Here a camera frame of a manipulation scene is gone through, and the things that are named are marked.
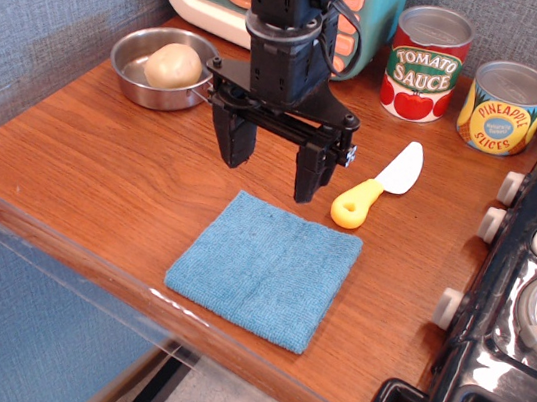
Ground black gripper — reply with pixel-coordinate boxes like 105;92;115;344
207;12;360;204

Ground yellow handled toy knife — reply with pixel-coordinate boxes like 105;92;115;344
330;141;424;230

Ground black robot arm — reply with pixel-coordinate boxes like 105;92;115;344
207;0;360;203

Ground blue folded cloth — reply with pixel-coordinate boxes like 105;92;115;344
164;191;363;354

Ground beige toy potato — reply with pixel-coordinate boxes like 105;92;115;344
144;43;203;90

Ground teal toy microwave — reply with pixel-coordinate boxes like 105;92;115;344
146;0;411;91

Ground small steel pan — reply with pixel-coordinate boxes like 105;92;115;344
110;27;219;112

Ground tomato sauce can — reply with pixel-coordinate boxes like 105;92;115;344
379;5;475;123

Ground pineapple slices can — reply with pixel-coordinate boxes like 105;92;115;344
456;60;537;156

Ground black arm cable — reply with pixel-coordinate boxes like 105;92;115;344
312;0;370;82

